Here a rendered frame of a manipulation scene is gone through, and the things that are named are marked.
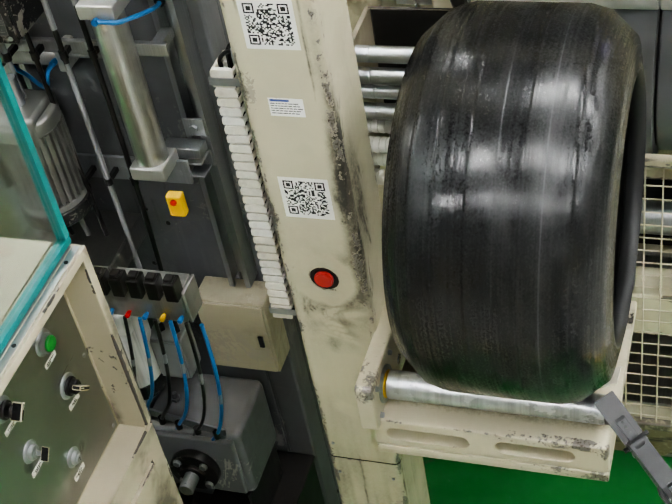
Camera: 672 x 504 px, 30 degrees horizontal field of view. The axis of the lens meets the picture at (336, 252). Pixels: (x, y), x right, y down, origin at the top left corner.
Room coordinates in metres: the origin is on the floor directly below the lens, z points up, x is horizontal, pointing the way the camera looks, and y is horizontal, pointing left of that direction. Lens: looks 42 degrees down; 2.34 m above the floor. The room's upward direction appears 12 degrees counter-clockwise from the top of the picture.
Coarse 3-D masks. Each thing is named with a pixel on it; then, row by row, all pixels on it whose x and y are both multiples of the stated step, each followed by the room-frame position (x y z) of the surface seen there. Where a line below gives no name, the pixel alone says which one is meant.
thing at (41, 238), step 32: (0, 64) 1.34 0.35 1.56; (0, 96) 1.32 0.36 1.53; (0, 128) 1.30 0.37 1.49; (0, 160) 1.28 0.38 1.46; (32, 160) 1.33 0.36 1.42; (0, 192) 1.26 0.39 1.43; (32, 192) 1.31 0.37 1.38; (0, 224) 1.24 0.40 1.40; (32, 224) 1.29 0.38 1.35; (64, 224) 1.34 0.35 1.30; (0, 256) 1.22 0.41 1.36; (32, 256) 1.27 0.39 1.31; (0, 288) 1.20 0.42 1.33; (32, 288) 1.25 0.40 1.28; (0, 320) 1.18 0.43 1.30; (0, 352) 1.15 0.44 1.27
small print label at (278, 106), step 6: (270, 102) 1.40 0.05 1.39; (276, 102) 1.40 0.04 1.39; (282, 102) 1.39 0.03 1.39; (288, 102) 1.39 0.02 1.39; (294, 102) 1.39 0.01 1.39; (300, 102) 1.38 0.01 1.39; (270, 108) 1.40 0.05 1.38; (276, 108) 1.40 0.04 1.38; (282, 108) 1.39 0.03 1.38; (288, 108) 1.39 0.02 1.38; (294, 108) 1.39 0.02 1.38; (300, 108) 1.38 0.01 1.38; (276, 114) 1.40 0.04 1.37; (282, 114) 1.39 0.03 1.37; (288, 114) 1.39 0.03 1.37; (294, 114) 1.39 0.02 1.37; (300, 114) 1.38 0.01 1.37
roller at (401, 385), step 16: (384, 384) 1.29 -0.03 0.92; (400, 384) 1.28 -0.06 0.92; (416, 384) 1.27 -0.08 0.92; (416, 400) 1.26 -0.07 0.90; (432, 400) 1.25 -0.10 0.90; (448, 400) 1.24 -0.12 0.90; (464, 400) 1.23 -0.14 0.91; (480, 400) 1.22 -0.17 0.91; (496, 400) 1.22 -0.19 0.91; (512, 400) 1.21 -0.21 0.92; (592, 400) 1.17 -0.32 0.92; (544, 416) 1.18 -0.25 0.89; (560, 416) 1.17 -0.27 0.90; (576, 416) 1.16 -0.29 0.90; (592, 416) 1.15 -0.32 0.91
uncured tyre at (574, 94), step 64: (448, 64) 1.32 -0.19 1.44; (512, 64) 1.29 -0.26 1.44; (576, 64) 1.27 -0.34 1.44; (640, 64) 1.39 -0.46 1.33; (448, 128) 1.24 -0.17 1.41; (512, 128) 1.21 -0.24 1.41; (576, 128) 1.19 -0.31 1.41; (640, 128) 1.47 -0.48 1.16; (384, 192) 1.24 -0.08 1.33; (448, 192) 1.18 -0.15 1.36; (512, 192) 1.15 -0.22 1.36; (576, 192) 1.13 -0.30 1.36; (640, 192) 1.44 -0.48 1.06; (384, 256) 1.20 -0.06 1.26; (448, 256) 1.14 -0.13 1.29; (512, 256) 1.11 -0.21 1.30; (576, 256) 1.09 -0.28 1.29; (448, 320) 1.11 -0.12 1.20; (512, 320) 1.08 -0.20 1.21; (576, 320) 1.06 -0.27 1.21; (448, 384) 1.14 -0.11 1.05; (512, 384) 1.10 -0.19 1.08; (576, 384) 1.07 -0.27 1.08
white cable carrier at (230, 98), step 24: (216, 72) 1.44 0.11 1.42; (216, 96) 1.44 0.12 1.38; (240, 96) 1.44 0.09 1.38; (240, 120) 1.43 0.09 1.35; (240, 144) 1.44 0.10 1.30; (240, 168) 1.44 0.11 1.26; (264, 192) 1.46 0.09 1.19; (264, 216) 1.43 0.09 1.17; (264, 240) 1.44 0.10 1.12; (264, 264) 1.44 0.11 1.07; (288, 288) 1.44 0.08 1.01
